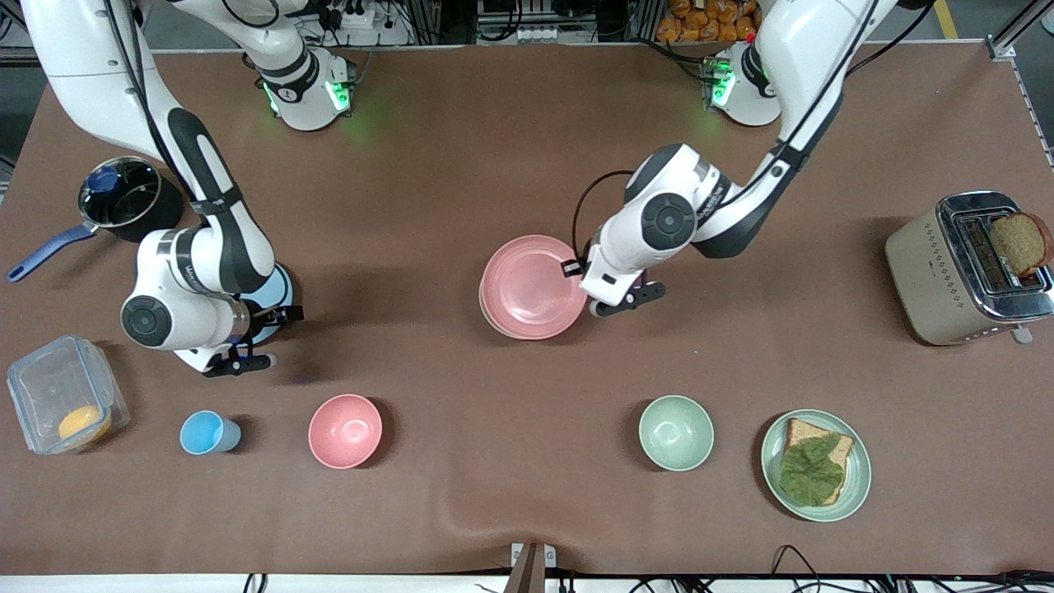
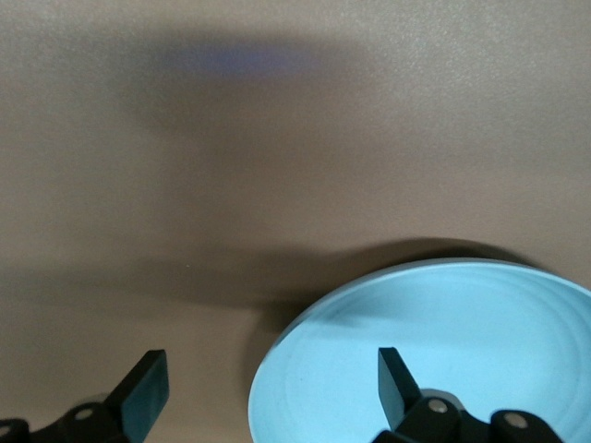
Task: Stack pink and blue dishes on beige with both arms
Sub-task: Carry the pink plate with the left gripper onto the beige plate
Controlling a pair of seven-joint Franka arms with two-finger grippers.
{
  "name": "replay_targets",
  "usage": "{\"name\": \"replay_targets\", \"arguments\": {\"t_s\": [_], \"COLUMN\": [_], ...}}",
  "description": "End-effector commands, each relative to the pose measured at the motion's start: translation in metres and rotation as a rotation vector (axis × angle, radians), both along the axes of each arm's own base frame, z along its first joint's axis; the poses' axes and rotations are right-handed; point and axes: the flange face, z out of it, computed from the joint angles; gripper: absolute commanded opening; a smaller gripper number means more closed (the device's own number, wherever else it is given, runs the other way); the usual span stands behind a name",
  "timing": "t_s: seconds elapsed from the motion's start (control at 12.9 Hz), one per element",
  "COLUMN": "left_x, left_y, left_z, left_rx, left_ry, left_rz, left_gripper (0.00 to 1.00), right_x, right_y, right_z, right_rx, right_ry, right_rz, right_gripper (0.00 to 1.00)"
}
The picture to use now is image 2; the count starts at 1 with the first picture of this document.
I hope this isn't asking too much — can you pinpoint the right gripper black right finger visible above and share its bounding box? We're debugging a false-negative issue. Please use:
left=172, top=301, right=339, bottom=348
left=374, top=346, right=490, bottom=443

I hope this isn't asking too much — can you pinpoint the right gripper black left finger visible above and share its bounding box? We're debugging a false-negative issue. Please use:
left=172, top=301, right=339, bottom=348
left=44, top=349, right=171, bottom=443

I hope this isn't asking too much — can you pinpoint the blue shallow plate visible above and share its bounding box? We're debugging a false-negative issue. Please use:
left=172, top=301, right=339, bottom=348
left=247, top=257, right=591, bottom=443

